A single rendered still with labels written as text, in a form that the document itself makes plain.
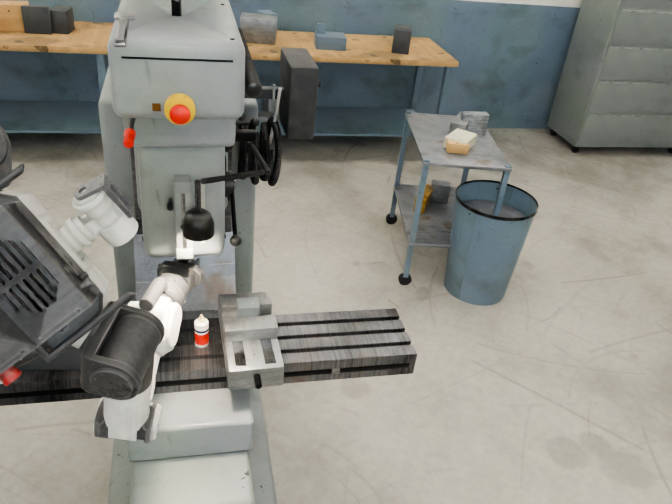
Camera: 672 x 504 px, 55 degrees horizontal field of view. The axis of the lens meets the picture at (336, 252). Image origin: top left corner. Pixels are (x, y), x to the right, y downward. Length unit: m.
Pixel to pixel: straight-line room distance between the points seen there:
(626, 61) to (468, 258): 3.17
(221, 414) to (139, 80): 0.95
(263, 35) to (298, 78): 3.55
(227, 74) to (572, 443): 2.50
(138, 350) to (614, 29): 5.52
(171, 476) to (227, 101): 1.03
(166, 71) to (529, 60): 5.63
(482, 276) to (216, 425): 2.33
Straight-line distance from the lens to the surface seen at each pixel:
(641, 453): 3.42
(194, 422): 1.84
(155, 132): 1.47
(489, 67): 6.57
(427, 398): 3.26
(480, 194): 4.03
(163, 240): 1.64
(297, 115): 1.83
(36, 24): 5.41
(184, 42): 1.32
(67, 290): 1.06
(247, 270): 2.26
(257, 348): 1.82
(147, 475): 1.89
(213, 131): 1.47
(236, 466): 1.89
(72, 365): 1.90
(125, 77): 1.34
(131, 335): 1.22
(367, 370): 1.97
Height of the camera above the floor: 2.22
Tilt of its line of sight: 32 degrees down
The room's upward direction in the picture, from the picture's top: 6 degrees clockwise
